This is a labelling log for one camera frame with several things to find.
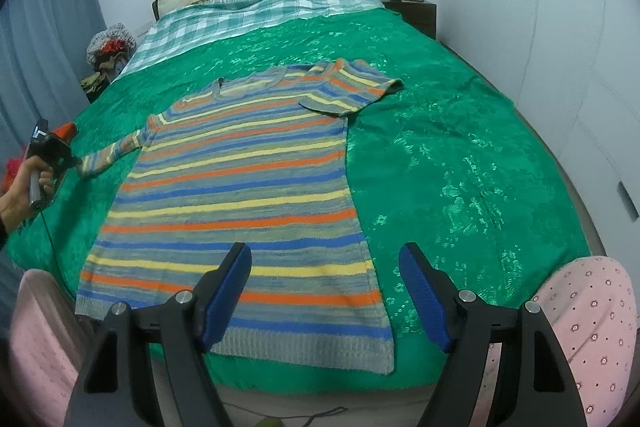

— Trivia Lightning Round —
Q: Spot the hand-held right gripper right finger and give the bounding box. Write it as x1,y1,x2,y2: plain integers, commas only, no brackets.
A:
397,242,588,427

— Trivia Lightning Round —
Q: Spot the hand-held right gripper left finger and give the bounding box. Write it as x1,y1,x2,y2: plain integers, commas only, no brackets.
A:
65,242,253,427

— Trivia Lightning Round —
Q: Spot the striped knit sweater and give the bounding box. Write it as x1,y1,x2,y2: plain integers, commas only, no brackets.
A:
75,58,405,377

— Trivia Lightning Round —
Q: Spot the pile of mixed clothes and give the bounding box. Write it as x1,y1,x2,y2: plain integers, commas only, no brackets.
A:
80,52,128,104

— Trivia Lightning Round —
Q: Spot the person's left hand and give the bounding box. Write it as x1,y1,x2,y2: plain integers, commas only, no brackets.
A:
0,154,56,223

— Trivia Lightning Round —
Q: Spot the grey curtain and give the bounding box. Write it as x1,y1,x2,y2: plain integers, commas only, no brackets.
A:
0,0,108,148

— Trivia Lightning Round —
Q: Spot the green floral bedspread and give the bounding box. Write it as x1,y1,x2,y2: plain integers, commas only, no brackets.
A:
0,4,593,390

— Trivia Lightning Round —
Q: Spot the person's right leg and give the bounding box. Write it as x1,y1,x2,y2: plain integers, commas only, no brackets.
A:
482,256,640,427

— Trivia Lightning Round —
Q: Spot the person's leg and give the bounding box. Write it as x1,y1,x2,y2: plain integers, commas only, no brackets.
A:
482,256,640,427
9,269,103,427

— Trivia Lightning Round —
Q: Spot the green checked bedsheet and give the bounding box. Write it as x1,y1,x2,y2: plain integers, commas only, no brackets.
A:
114,0,386,80

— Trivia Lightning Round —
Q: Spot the person's left leg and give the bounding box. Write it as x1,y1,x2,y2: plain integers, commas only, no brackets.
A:
9,269,103,427

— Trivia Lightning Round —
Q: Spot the dark wooden nightstand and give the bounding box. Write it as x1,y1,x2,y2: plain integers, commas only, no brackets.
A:
382,0,437,42

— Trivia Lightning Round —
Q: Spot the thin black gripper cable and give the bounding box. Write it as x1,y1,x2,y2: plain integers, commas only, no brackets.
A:
39,206,69,294

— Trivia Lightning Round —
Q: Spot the black floor cable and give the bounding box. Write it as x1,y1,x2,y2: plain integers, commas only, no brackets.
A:
220,404,351,427

